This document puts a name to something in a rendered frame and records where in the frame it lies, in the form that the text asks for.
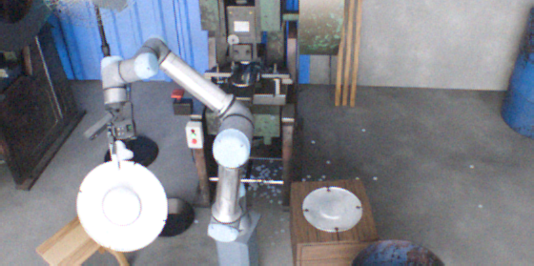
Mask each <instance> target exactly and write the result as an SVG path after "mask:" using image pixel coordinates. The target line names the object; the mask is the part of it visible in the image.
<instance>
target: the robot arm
mask: <svg viewBox="0 0 534 266"><path fill-rule="evenodd" d="M101 67H102V71H101V73H102V78H103V88H104V91H103V98H104V105H105V109H106V110H107V111H109V112H108V113H107V114H105V115H104V116H103V117H102V118H101V119H100V120H99V121H96V122H95V123H94V124H93V125H92V126H91V127H89V128H88V129H87V130H86V131H85V132H84V133H83V134H84V135H85V136H86V138H87V139H89V140H94V139H95V138H96V137H97V136H99V135H100V134H101V133H103V131H104V130H106V129H107V133H108V138H109V144H110V150H111V155H112V158H113V164H114V166H115V168H116V170H117V171H118V172H119V164H118V161H120V160H127V159H128V160H129V159H132V158H133V153H132V152H131V151H130V150H127V149H126V148H125V144H124V143H123V142H121V141H126V142H127V141H132V140H133V139H137V132H136V124H135V123H134V115H133V108H134V107H133V103H128V95H127V85H126V84H129V83H132V82H135V81H139V80H142V79H148V78H150V77H152V76H155V75H156V74H157V72H158V69H160V70H161V71H163V72H164V73H165V74H167V75H168V76H170V77H171V78H172V79H173V80H174V81H175V82H177V83H178V84H179V85H181V86H182V87H183V88H184V89H185V90H186V91H187V92H189V93H190V94H192V95H193V96H194V97H196V98H197V99H200V100H201V101H202V102H203V103H204V104H205V105H207V106H208V107H209V108H210V109H212V110H213V111H214V112H215V115H216V117H217V118H219V119H220V120H221V122H222V124H221V127H220V130H219V132H218V134H217V137H216V139H215V142H214V148H213V153H214V157H215V159H216V162H217V163H218V164H219V165H218V177H217V186H216V203H215V204H214V205H213V207H212V215H211V221H210V225H209V226H208V233H209V235H210V236H211V237H212V238H213V239H215V240H218V241H221V242H230V241H233V240H235V239H236V237H237V236H240V235H244V234H246V233H247V232H248V231H249V230H250V228H251V225H252V219H251V217H250V215H249V213H248V211H247V210H246V196H245V193H246V191H245V187H244V186H243V185H242V184H241V177H242V169H243V167H244V166H245V165H246V164H248V161H249V154H250V148H251V143H252V139H253V135H254V132H255V128H256V124H255V120H254V118H253V116H252V114H251V113H250V111H249V110H248V109H247V108H246V107H245V106H244V104H243V103H242V102H241V101H240V100H238V99H237V98H236V97H233V96H232V95H228V94H227V93H225V92H224V91H222V90H221V89H220V88H219V87H217V86H216V85H215V84H213V83H212V82H211V81H210V80H208V79H207V78H206V77H205V76H204V75H203V74H202V73H200V72H199V71H196V70H195V69H194V68H192V67H191V66H190V65H188V64H187V62H186V61H184V60H183V59H182V58H180V57H179V56H178V55H177V54H175V53H173V52H172V51H171V50H170V49H168V43H167V41H166V39H165V38H163V37H162V36H161V35H158V34H154V35H151V36H150V37H149V38H148V39H147V40H146V41H145V42H144V44H143V45H142V46H141V47H140V48H139V49H138V50H137V51H136V52H135V54H134V56H133V57H132V58H129V59H125V60H124V58H123V57H121V56H118V55H113V56H109V57H106V58H103V59H102V61H101Z"/></svg>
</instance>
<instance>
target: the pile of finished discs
mask: <svg viewBox="0 0 534 266"><path fill-rule="evenodd" d="M326 190H327V188H320V189H316V190H315V191H313V192H311V193H310V194H309V195H308V196H307V197H306V198H305V200H304V202H303V210H305V209H309V212H305V211H303V213H304V215H305V217H306V218H307V219H308V220H309V223H311V224H312V225H313V226H315V227H316V228H318V229H322V230H325V231H328V232H336V230H335V229H334V228H335V227H339V230H338V231H339V232H341V231H345V230H348V229H350V228H352V227H354V226H355V225H356V224H357V223H358V221H359V219H360V218H361V210H362V207H360V208H359V209H358V208H356V206H361V204H360V202H359V200H358V199H357V198H356V197H355V196H354V195H353V194H352V193H349V192H347V191H345V190H343V189H340V188H336V187H331V188H329V190H331V192H327V191H326Z"/></svg>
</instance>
